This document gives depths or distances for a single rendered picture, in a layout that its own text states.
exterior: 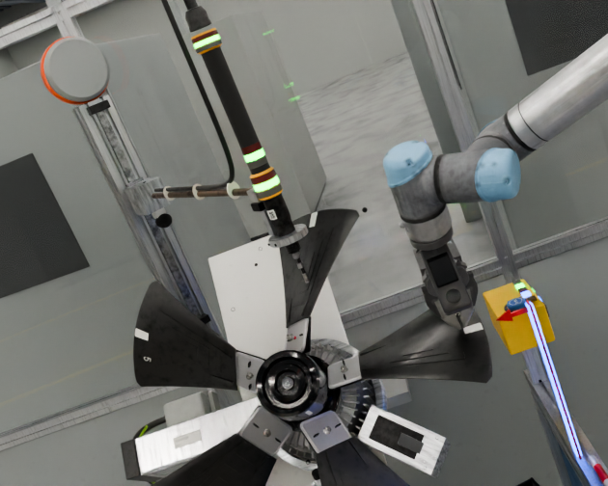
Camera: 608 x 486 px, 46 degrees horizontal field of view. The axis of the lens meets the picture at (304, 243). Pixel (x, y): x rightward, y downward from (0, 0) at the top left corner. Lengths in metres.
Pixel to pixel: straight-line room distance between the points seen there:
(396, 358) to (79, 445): 1.31
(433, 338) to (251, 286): 0.52
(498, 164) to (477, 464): 1.42
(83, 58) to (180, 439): 0.92
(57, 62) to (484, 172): 1.11
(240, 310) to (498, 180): 0.79
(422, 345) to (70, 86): 1.04
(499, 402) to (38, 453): 1.40
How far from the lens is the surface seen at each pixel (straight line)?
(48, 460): 2.42
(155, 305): 1.42
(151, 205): 1.73
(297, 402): 1.27
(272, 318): 1.61
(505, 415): 2.25
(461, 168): 1.06
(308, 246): 1.40
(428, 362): 1.26
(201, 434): 1.49
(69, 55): 1.83
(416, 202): 1.10
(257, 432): 1.33
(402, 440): 1.37
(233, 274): 1.67
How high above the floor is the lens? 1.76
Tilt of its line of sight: 15 degrees down
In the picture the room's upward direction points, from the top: 22 degrees counter-clockwise
